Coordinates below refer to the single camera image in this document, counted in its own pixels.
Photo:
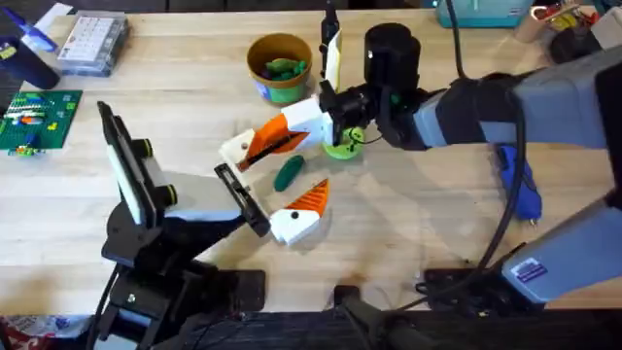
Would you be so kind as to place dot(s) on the dark blue cylinder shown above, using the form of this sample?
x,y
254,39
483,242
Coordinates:
x,y
26,65

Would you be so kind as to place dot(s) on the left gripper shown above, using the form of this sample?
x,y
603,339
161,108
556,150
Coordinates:
x,y
204,197

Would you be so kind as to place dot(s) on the left wrist upright plate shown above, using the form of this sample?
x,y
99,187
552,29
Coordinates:
x,y
127,165

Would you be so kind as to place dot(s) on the colourful plastic bag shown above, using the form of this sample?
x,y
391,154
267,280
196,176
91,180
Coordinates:
x,y
34,330

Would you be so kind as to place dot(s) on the teal box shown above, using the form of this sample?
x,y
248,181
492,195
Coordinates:
x,y
481,12

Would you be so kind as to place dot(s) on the green board with blocks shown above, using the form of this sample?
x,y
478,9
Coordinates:
x,y
39,121

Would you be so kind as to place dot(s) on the black rail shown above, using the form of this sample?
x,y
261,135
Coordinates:
x,y
437,333

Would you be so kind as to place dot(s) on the blue hand tool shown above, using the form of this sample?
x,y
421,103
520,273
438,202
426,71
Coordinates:
x,y
34,34

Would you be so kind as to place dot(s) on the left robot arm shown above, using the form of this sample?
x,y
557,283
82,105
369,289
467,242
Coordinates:
x,y
146,282

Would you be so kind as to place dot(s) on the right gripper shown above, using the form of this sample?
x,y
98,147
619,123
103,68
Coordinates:
x,y
391,58

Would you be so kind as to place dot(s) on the blue electric screwdriver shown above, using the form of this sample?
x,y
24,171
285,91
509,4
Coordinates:
x,y
520,189

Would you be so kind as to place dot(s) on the green toy cucumber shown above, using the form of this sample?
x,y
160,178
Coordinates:
x,y
288,173

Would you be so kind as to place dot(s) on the heap of tools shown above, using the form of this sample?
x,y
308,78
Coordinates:
x,y
568,26

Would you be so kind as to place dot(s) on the clear plastic parts box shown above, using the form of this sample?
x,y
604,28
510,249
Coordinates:
x,y
92,44

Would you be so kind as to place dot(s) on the orange ribbed wedge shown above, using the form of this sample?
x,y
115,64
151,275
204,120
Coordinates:
x,y
257,156

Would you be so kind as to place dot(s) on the wrist upright plate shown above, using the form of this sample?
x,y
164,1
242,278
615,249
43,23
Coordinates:
x,y
127,165
333,60

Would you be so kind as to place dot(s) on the right wrist upright plate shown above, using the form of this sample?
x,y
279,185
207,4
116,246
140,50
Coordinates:
x,y
333,60

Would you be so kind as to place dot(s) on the tub with toys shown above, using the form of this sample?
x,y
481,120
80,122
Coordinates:
x,y
279,58

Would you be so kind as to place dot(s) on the white paper sheet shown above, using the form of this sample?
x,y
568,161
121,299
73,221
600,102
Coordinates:
x,y
56,14

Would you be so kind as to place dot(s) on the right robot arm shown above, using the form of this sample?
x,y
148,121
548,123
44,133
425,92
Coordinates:
x,y
559,107

